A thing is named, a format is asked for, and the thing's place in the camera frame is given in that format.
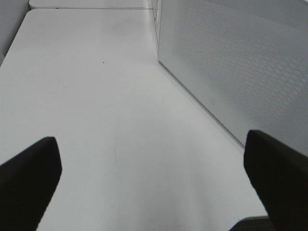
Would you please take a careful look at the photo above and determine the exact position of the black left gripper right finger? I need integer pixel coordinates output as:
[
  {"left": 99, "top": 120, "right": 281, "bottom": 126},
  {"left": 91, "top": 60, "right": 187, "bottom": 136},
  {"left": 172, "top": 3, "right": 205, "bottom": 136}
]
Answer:
[{"left": 244, "top": 130, "right": 308, "bottom": 231}]

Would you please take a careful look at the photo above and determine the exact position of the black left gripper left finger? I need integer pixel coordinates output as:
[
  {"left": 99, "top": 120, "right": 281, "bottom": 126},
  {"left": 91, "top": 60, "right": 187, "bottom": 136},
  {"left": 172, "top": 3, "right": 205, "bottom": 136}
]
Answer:
[{"left": 0, "top": 137, "right": 62, "bottom": 231}]

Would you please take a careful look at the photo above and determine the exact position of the white microwave door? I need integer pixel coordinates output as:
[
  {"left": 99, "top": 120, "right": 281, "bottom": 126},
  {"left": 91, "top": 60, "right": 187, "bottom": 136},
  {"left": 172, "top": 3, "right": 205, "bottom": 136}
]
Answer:
[{"left": 158, "top": 0, "right": 308, "bottom": 154}]

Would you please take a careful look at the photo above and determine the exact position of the white microwave oven body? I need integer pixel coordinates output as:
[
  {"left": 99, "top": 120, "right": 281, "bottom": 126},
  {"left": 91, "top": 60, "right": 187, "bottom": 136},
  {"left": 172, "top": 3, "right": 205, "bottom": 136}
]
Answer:
[{"left": 150, "top": 0, "right": 163, "bottom": 63}]

